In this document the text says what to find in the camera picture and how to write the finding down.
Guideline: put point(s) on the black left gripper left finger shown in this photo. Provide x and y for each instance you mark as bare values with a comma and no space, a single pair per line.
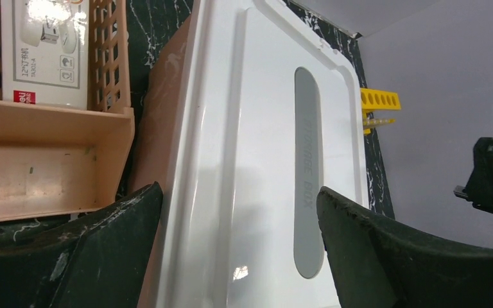
98,260

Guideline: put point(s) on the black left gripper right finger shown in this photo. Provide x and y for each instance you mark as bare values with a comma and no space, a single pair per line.
376,261

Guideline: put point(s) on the pink plastic bin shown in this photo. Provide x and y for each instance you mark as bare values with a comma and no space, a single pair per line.
157,158

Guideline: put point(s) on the yellow test tube rack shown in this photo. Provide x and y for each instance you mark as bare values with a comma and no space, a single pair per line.
373,100

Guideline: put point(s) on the white container lid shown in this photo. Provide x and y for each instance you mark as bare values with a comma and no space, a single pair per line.
270,114

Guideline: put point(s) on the pink desk organizer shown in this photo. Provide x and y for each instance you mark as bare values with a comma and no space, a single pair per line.
57,160

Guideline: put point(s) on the white card box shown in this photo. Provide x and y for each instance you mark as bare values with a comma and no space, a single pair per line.
44,52

